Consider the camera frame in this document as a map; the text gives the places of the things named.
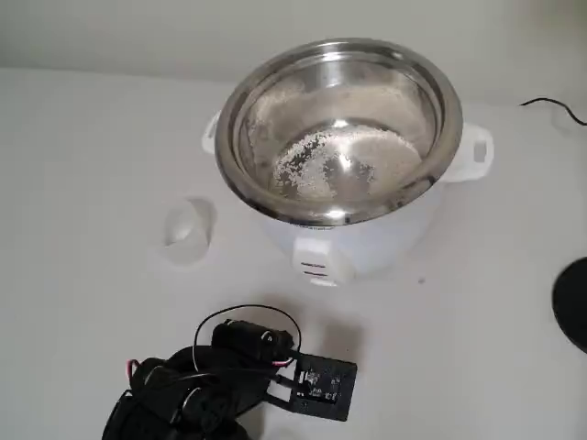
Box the translucent plastic measuring cup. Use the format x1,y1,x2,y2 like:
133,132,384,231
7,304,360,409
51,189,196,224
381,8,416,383
162,196,216,270

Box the white rice grains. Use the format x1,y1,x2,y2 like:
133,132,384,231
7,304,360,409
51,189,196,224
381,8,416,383
272,126,423,203

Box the white rice cooker body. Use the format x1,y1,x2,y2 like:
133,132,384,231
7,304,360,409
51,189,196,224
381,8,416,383
201,114,495,289

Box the steel inner cooking pot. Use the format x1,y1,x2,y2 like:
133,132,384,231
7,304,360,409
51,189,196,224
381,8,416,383
214,38,463,226

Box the black round object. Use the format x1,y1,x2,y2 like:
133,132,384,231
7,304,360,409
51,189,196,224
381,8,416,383
549,256,587,354

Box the thin black cable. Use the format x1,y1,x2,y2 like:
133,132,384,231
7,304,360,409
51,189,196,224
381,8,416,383
518,95,587,126

